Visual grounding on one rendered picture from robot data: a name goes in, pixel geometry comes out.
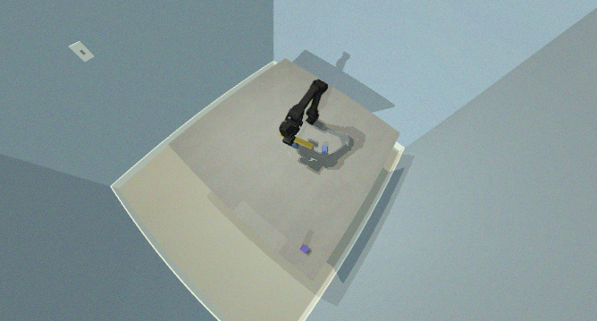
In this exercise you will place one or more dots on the yellow bar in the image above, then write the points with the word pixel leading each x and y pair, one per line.
pixel 303 142

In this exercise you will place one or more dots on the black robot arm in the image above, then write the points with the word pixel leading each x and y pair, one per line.
pixel 296 113

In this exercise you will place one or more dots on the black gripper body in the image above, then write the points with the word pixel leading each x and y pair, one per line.
pixel 290 139

